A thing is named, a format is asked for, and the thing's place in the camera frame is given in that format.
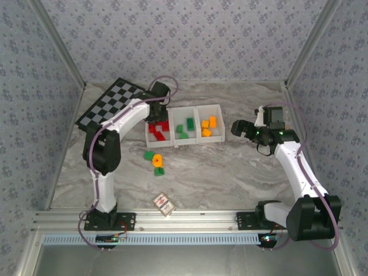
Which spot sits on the light green lego brick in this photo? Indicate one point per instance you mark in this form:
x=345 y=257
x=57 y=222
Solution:
x=149 y=155
x=184 y=135
x=179 y=128
x=159 y=172

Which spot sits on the dark green long lego brick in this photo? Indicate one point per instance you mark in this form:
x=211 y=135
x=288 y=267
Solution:
x=190 y=124

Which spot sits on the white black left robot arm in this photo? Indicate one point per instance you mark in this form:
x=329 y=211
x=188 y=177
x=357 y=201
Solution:
x=107 y=192

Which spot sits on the white bin for green bricks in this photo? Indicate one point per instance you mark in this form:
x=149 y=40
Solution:
x=181 y=115

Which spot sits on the orange yellow blocks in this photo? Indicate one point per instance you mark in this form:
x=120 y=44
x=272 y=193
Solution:
x=218 y=135

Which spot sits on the white bin for red bricks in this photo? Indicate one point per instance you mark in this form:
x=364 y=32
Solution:
x=151 y=142

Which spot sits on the yellow round brick red stud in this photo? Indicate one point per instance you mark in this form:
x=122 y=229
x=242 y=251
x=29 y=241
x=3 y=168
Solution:
x=157 y=160

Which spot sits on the black grey checkerboard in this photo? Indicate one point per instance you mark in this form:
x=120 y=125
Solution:
x=112 y=100

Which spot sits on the playing card box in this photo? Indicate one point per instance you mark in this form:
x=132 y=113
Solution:
x=164 y=203

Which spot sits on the aluminium side rail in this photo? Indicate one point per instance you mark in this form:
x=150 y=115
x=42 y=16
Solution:
x=71 y=129
x=293 y=97

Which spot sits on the aluminium front rail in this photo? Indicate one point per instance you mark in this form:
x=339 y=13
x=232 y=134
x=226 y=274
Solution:
x=201 y=220

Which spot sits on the aluminium frame post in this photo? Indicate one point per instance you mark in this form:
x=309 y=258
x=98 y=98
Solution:
x=312 y=43
x=59 y=43
x=343 y=258

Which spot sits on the aluminium lower frame post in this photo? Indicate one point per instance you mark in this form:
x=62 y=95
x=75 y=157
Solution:
x=343 y=258

